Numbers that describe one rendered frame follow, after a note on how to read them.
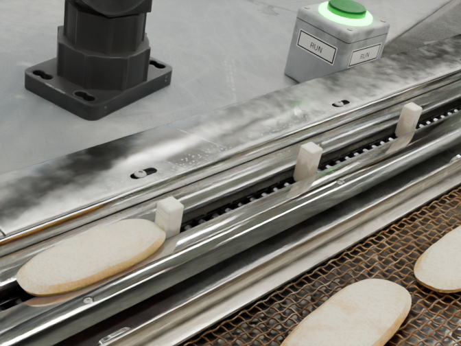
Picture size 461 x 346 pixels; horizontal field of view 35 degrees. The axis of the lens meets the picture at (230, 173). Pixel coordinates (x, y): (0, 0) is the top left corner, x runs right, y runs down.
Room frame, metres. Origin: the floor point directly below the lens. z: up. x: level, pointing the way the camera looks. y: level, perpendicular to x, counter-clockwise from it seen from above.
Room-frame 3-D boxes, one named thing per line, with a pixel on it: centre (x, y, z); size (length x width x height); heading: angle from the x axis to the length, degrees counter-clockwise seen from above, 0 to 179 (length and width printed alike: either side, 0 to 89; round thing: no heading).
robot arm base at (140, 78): (0.60, 0.14, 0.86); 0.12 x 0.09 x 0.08; 153
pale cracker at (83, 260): (0.33, 0.07, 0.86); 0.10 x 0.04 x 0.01; 140
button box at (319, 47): (0.71, -0.08, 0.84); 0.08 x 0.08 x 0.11; 50
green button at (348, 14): (0.71, -0.08, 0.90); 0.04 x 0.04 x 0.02
